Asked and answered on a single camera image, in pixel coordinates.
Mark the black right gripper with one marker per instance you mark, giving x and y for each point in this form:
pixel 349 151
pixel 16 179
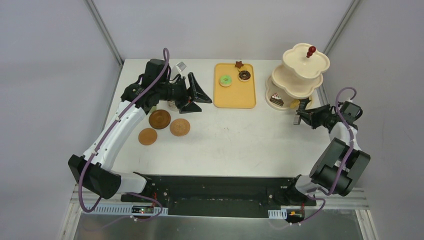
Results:
pixel 313 114

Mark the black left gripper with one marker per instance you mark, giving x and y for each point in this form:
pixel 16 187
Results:
pixel 185 94

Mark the metal tongs with black tips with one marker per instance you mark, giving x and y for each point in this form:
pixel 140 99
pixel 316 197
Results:
pixel 302 114

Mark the green frosted donut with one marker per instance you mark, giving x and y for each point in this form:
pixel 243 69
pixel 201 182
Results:
pixel 225 80

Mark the chocolate cake slice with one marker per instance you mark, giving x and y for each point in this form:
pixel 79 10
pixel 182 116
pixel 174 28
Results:
pixel 276 99

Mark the chocolate sprinkled donut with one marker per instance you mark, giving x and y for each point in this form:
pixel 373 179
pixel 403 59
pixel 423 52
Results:
pixel 244 75

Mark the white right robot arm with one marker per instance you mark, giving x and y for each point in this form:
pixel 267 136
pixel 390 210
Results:
pixel 340 166

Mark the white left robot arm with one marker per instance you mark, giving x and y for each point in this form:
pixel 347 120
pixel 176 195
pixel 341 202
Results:
pixel 93 169

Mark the floral mug with green inside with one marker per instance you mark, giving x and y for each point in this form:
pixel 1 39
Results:
pixel 172 106

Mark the light woven round coaster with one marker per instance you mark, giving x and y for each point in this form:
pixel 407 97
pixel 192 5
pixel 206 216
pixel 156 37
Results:
pixel 179 127

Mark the dark brown wooden coaster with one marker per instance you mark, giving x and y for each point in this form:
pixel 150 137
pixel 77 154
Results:
pixel 159 119

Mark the cream three-tier cake stand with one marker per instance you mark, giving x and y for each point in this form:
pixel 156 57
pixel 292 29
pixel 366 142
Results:
pixel 298 76

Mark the yellow plastic tray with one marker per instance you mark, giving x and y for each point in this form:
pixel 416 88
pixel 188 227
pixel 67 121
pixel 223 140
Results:
pixel 239 95

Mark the star-shaped chocolate cookie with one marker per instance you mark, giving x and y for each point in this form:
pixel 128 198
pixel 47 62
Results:
pixel 239 64

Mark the orange round coaster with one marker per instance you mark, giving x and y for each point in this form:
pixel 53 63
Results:
pixel 147 136

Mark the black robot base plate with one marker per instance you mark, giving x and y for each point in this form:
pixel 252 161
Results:
pixel 219 196

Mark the right white slotted cable duct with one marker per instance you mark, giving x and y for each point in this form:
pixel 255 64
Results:
pixel 277 214

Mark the right aluminium frame post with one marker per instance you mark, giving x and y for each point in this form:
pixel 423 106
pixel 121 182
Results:
pixel 354 4

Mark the aluminium frame post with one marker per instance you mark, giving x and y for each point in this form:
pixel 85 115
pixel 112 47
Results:
pixel 354 4
pixel 98 20

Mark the left aluminium frame post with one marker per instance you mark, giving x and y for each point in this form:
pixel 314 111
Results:
pixel 98 20

